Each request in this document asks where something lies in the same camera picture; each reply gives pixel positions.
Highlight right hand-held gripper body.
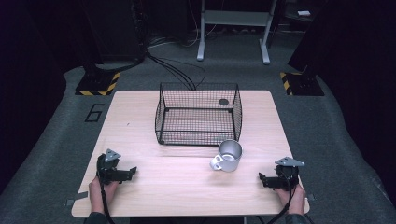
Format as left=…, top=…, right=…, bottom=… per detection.
left=269, top=156, right=305, bottom=191

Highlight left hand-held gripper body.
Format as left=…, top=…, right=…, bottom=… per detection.
left=96, top=148, right=129, bottom=186

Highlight silver metal cup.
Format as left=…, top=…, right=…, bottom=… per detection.
left=209, top=139, right=244, bottom=173

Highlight black wire basket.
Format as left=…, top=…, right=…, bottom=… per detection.
left=154, top=81, right=244, bottom=147

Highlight person's right hand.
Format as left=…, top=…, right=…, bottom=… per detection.
left=275, top=183, right=307, bottom=217

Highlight person's left hand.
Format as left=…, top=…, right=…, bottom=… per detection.
left=88, top=176, right=120, bottom=216

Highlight grey tape strip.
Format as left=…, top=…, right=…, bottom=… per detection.
left=64, top=190, right=90, bottom=208

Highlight dark curtain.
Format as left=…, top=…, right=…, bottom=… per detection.
left=0, top=0, right=94, bottom=194
left=288, top=0, right=396, bottom=206

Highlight black equipment stand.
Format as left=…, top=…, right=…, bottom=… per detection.
left=78, top=0, right=148, bottom=74

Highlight white metal stand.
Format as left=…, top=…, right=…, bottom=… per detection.
left=196, top=0, right=278, bottom=65

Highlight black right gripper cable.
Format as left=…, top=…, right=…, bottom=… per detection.
left=265, top=181, right=298, bottom=224

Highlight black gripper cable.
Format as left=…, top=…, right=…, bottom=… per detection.
left=265, top=181, right=298, bottom=224
left=98, top=178, right=116, bottom=224

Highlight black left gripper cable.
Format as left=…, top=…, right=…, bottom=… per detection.
left=98, top=178, right=116, bottom=224

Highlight black yellow striped base plate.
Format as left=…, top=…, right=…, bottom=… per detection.
left=75, top=70, right=121, bottom=97
left=278, top=71, right=325, bottom=97

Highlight black floor cables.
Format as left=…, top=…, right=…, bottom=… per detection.
left=145, top=50, right=207, bottom=91

